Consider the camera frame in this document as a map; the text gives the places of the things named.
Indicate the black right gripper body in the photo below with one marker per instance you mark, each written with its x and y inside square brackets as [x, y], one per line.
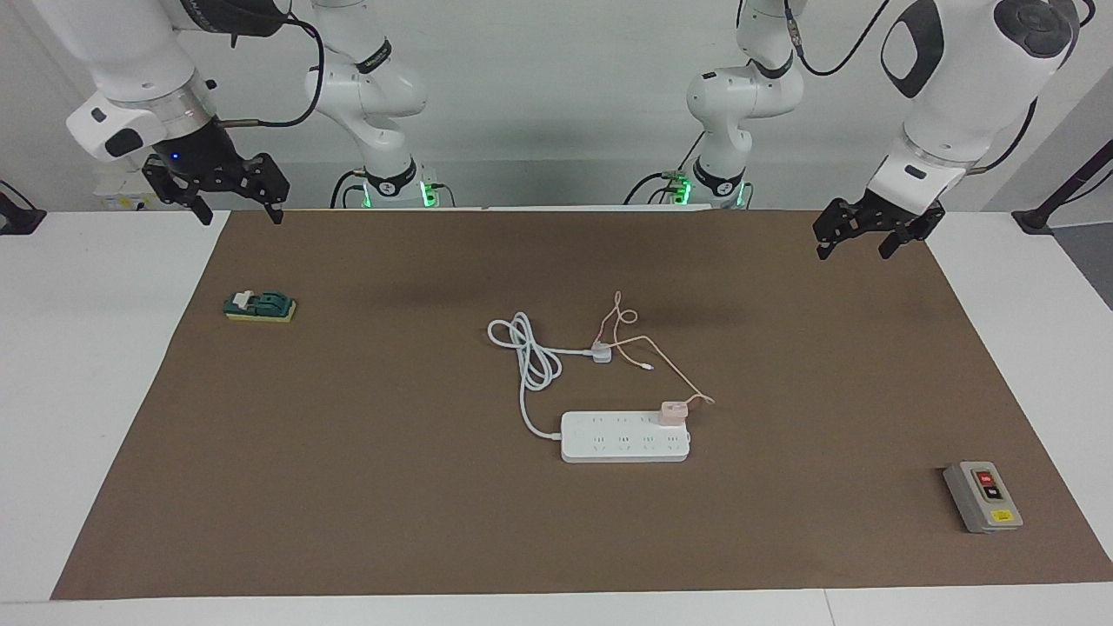
[196, 161]

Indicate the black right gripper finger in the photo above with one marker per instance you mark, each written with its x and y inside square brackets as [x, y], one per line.
[178, 193]
[265, 183]

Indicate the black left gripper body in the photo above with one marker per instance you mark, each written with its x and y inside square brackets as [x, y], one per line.
[900, 213]

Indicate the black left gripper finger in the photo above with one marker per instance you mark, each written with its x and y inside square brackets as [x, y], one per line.
[900, 235]
[836, 222]

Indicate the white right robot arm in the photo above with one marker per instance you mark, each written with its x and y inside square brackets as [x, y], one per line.
[130, 52]

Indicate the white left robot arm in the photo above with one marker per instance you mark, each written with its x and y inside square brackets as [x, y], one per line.
[965, 87]

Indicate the white box with yellow label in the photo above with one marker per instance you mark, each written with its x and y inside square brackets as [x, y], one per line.
[117, 202]

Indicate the black clamp with slanted rod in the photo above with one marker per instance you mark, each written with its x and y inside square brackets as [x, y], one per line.
[1035, 219]

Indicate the black table clamp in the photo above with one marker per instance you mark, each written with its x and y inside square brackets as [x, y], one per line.
[22, 222]

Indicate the brown paper mat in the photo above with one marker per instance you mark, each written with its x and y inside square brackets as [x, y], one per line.
[348, 478]

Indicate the green knife switch yellow base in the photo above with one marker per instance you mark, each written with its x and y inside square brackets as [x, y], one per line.
[269, 304]

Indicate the grey push-button switch box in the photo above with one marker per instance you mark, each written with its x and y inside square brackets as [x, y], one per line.
[978, 500]

